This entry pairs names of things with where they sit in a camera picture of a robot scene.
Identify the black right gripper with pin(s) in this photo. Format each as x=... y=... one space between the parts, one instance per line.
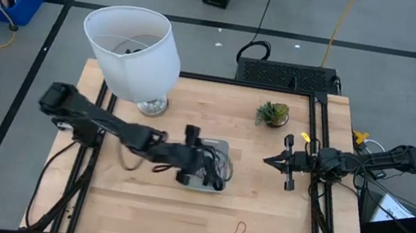
x=289 y=178

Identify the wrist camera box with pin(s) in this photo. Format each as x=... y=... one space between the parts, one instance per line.
x=306 y=162
x=175 y=154

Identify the black mesh computer case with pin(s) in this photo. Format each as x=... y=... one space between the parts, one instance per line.
x=280 y=74

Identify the black aluminium table frame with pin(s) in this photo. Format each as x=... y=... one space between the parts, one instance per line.
x=238 y=82

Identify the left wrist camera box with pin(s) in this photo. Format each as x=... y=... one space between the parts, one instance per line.
x=175 y=154

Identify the yellow plug connector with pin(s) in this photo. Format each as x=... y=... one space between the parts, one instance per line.
x=359 y=137

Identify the silver lamp with white shade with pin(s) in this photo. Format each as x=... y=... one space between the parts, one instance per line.
x=128 y=67

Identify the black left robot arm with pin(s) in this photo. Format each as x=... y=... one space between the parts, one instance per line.
x=81 y=108

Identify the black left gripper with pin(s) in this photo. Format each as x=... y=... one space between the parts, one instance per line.
x=191 y=134

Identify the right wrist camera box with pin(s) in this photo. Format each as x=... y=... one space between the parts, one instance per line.
x=306 y=162

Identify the white plastic bin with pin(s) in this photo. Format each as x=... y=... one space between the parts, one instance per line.
x=220 y=145

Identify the potted plant in black pot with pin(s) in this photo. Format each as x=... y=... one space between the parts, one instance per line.
x=272 y=114

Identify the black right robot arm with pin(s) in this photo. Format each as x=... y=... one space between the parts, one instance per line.
x=383 y=159

